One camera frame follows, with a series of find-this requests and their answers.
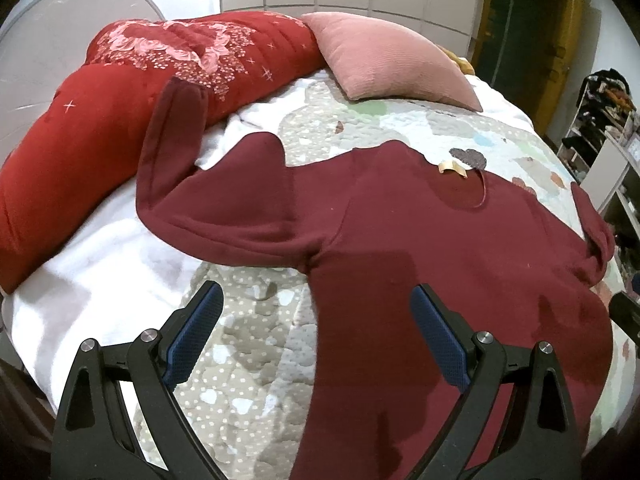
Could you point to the cluttered storage rack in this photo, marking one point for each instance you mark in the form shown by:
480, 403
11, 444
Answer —
600, 110

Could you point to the white fleece blanket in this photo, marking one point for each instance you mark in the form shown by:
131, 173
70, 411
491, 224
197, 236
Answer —
100, 275

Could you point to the beige heart-print quilted bedspread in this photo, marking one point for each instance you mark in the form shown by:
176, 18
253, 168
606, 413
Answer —
250, 360

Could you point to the maroon sweater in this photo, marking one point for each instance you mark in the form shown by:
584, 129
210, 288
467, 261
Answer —
400, 220

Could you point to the white side cabinet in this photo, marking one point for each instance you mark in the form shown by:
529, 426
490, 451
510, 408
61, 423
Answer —
620, 175

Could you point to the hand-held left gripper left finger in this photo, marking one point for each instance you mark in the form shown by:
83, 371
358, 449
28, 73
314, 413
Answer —
197, 325

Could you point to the dark door with yellow frame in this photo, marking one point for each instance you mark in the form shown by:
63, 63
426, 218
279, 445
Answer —
525, 35

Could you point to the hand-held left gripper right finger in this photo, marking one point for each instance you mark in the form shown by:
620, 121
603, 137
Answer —
437, 330

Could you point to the grey round headboard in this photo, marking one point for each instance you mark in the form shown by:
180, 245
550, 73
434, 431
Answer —
45, 45

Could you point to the yellow plush toy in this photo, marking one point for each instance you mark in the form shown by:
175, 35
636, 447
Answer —
457, 60

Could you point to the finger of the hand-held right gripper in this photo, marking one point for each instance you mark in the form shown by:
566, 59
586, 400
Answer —
626, 315

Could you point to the red floral quilt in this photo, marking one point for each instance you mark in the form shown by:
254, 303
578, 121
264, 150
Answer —
100, 135

